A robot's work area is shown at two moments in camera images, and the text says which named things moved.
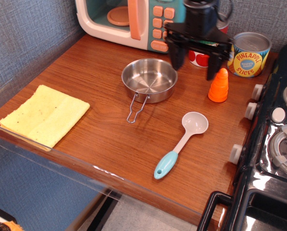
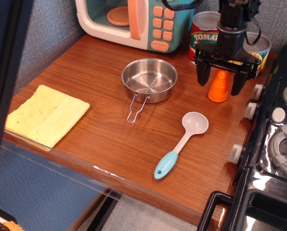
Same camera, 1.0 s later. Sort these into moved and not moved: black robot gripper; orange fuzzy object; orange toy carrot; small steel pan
Moved: black robot gripper
Not moved: orange toy carrot; orange fuzzy object; small steel pan
